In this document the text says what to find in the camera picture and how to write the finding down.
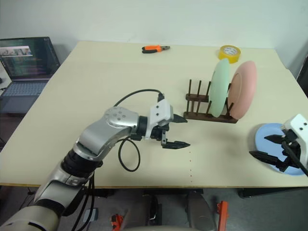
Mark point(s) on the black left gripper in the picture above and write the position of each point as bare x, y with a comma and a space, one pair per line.
158, 133

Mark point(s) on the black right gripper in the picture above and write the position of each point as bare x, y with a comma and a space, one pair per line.
295, 149

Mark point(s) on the blue plate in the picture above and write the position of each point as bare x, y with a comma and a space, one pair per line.
267, 130

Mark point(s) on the green plate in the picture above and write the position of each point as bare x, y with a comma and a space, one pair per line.
217, 91

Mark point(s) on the pink plate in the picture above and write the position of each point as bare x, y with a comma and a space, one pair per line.
243, 91

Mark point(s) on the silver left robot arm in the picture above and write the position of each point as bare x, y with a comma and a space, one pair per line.
103, 134

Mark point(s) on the brown wooden dish rack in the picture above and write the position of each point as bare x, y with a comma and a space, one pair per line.
197, 116

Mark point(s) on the black panel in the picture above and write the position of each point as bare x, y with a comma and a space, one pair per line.
303, 77

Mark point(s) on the grey rounded shape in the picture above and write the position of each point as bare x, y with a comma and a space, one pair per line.
201, 209

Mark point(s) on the orange metal stand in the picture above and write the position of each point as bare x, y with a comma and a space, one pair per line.
223, 215

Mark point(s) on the orange black pliers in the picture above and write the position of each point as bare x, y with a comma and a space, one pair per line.
152, 48

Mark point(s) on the yellow tape roll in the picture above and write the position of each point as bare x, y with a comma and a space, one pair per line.
233, 57

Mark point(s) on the small red object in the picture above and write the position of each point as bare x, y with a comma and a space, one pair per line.
117, 220

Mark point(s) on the black grey floor pedal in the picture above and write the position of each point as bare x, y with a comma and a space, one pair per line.
95, 214

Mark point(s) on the open grey laptop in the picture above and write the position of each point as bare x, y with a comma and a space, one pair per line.
29, 65

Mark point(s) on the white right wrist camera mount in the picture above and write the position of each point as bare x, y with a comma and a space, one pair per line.
299, 125

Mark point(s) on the black table frame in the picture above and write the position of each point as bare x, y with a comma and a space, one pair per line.
264, 191

